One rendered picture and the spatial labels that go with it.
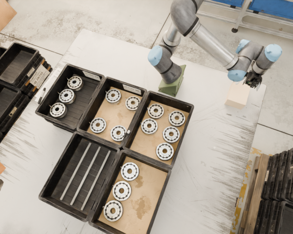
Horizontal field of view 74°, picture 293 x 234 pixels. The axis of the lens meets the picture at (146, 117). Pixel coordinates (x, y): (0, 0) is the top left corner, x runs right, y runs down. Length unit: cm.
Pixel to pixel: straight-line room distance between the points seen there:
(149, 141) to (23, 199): 88
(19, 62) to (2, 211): 137
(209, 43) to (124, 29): 205
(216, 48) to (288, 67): 195
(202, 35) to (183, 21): 11
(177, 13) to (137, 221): 103
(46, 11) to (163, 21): 173
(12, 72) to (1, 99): 28
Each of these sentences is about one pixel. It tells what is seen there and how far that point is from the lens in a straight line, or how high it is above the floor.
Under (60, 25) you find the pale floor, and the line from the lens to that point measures 326.
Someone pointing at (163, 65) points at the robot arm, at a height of 95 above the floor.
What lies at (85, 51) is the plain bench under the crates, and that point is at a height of 70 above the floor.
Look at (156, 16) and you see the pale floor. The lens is 304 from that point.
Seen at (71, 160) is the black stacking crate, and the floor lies 83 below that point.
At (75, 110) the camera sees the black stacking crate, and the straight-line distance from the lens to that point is 138.
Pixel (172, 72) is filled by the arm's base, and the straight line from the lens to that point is 133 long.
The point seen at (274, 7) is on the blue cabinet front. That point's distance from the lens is 277.
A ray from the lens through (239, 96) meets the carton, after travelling 147.
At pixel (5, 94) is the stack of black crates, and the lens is 237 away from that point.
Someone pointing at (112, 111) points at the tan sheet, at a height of 83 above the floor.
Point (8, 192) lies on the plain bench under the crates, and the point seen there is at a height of 70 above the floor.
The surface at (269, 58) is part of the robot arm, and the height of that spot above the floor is 120.
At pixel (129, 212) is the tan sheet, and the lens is 117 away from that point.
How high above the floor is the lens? 198
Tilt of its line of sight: 68 degrees down
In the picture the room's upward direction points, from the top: 9 degrees counter-clockwise
